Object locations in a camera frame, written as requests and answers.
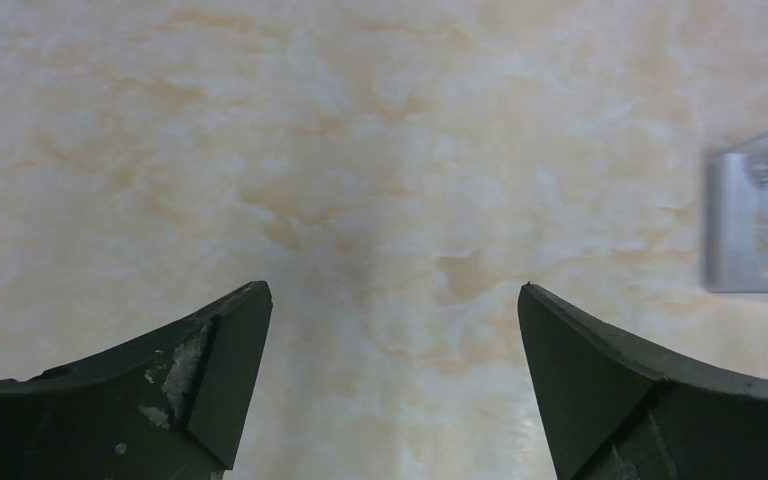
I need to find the clear plastic card box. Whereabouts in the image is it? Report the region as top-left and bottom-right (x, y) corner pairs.
(701, 113), (768, 295)

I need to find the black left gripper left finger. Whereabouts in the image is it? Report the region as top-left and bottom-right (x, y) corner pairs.
(0, 281), (273, 479)

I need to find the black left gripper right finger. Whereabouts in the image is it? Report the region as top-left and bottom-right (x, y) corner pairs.
(518, 283), (768, 479)

